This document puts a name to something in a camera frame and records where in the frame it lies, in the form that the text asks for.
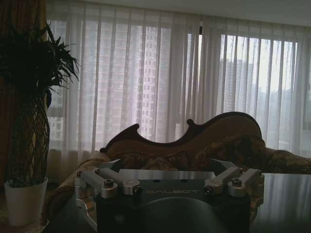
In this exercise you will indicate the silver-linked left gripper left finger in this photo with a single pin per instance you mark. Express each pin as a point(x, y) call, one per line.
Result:
point(109, 178)

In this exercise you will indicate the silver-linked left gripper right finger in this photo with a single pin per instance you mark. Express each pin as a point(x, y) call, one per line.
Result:
point(228, 178)

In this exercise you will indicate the brown patterned throw blanket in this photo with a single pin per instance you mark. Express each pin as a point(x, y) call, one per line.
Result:
point(233, 150)

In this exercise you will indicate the chaise sofa, curved wooden back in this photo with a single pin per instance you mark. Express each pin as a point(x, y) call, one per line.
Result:
point(213, 132)

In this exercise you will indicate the white plant pot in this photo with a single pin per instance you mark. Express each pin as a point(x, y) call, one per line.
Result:
point(25, 204)

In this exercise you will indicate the white sheer curtain panel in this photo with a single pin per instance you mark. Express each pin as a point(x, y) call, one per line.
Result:
point(255, 80)
point(116, 80)

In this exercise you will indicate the tall dark green potted plant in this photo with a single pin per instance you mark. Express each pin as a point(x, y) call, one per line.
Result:
point(29, 102)

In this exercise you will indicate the orange-brown heavy curtain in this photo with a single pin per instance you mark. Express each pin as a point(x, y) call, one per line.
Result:
point(14, 14)

